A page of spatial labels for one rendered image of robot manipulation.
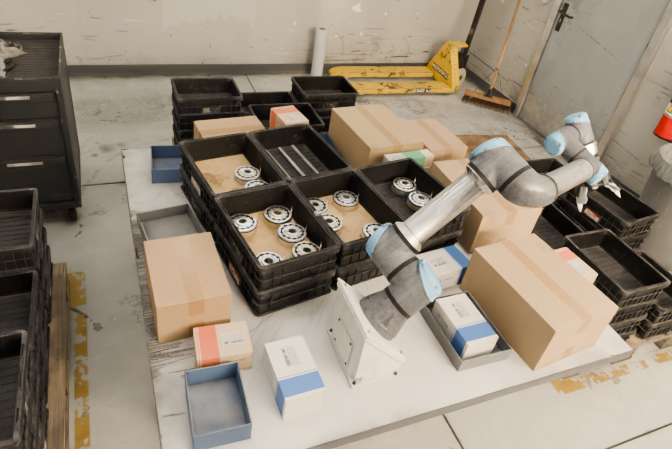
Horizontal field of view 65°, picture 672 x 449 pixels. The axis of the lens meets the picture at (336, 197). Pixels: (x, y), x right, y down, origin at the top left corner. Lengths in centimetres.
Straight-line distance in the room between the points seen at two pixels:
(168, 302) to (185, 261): 18
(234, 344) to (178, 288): 24
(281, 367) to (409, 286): 43
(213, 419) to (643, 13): 403
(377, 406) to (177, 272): 73
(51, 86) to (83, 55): 216
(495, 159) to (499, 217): 65
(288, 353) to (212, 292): 29
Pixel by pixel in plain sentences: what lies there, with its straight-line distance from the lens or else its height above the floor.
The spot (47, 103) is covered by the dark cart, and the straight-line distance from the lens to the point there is 294.
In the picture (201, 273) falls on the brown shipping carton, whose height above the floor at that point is 86.
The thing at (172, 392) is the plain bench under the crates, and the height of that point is 70.
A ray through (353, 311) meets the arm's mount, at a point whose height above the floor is 94.
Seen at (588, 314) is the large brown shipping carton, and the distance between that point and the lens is 192.
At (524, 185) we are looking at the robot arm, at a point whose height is 132.
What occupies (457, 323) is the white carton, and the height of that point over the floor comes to 79.
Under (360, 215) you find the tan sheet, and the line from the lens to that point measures 207.
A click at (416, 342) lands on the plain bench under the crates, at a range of 185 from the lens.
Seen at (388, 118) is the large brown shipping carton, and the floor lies 90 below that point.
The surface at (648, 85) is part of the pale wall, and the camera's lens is 460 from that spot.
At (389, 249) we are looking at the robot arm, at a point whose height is 105.
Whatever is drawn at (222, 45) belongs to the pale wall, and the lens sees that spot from 509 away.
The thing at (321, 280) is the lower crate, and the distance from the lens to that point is 182.
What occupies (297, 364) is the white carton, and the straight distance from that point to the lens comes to 159.
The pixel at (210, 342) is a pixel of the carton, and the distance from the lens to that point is 165.
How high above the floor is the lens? 206
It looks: 35 degrees down
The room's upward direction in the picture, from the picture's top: 10 degrees clockwise
